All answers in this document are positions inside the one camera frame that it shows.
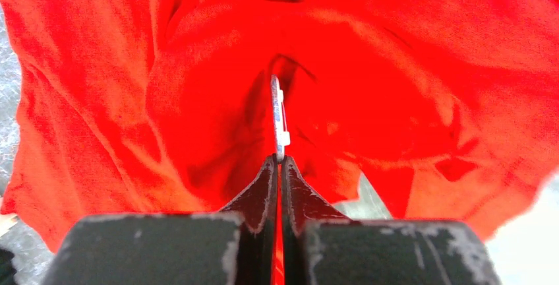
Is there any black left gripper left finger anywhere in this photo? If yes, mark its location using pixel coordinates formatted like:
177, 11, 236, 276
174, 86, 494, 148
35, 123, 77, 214
44, 156, 278, 284

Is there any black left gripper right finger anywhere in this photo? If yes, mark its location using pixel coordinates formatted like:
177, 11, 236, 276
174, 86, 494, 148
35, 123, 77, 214
281, 156, 500, 284

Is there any red garment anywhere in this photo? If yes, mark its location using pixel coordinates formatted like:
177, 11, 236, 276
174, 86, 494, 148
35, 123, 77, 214
1, 0, 558, 251

